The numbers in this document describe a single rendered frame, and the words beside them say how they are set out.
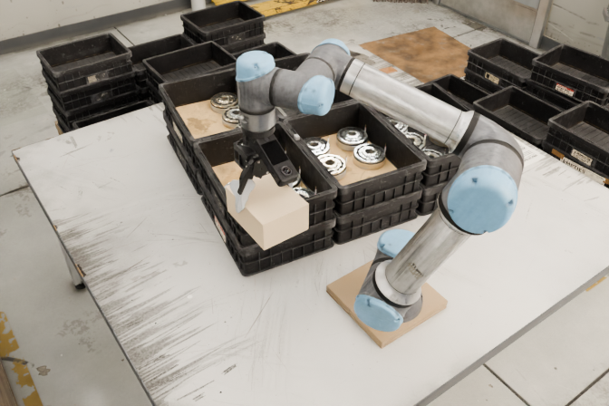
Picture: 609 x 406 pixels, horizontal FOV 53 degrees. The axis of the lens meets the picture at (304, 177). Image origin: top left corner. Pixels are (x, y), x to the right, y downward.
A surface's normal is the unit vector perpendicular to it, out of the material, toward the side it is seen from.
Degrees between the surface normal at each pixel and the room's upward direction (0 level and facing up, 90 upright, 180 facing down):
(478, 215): 84
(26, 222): 0
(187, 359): 0
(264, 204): 0
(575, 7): 90
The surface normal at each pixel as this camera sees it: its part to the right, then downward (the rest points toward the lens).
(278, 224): 0.58, 0.51
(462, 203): -0.33, 0.50
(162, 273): 0.00, -0.79
